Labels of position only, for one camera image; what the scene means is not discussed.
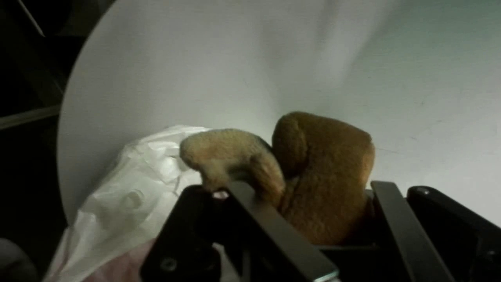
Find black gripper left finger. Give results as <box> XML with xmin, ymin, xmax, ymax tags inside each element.
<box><xmin>225</xmin><ymin>182</ymin><xmax>339</xmax><ymax>282</ymax></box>

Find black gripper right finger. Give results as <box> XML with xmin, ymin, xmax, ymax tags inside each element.
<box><xmin>371</xmin><ymin>181</ymin><xmax>454</xmax><ymax>282</ymax></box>

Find brown plush toy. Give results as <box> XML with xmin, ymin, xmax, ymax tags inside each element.
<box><xmin>180</xmin><ymin>112</ymin><xmax>375</xmax><ymax>247</ymax></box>

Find white plastic bag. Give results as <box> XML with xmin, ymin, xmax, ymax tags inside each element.
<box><xmin>42</xmin><ymin>126</ymin><xmax>206</xmax><ymax>282</ymax></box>

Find round white table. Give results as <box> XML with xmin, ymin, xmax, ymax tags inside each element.
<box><xmin>58</xmin><ymin>0</ymin><xmax>501</xmax><ymax>222</ymax></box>

